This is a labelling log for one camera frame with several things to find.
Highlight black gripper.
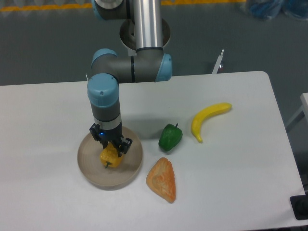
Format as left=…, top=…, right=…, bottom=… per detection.
left=89, top=123, right=133, bottom=157

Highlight yellow bell pepper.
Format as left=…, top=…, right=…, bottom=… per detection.
left=100, top=143, right=124, bottom=168

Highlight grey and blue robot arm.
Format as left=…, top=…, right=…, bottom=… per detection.
left=87, top=0, right=172, bottom=157

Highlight beige round plate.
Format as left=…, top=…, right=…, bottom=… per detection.
left=77, top=127, right=143, bottom=190

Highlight green bell pepper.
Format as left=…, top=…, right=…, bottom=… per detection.
left=158, top=123, right=183, bottom=152

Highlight orange triangular pastry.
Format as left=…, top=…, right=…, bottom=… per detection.
left=146, top=157, right=176, bottom=203

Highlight yellow banana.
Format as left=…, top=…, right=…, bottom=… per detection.
left=191, top=102, right=232, bottom=143

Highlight black device at table edge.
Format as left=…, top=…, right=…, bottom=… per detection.
left=290, top=195, right=308, bottom=220

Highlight blue plastic bags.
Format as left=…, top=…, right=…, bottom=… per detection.
left=245, top=0, right=308, bottom=21

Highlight white metal frame bar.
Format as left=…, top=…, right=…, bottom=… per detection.
left=212, top=49, right=224, bottom=74

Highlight white frame at right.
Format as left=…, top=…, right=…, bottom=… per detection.
left=285, top=92, right=308, bottom=133

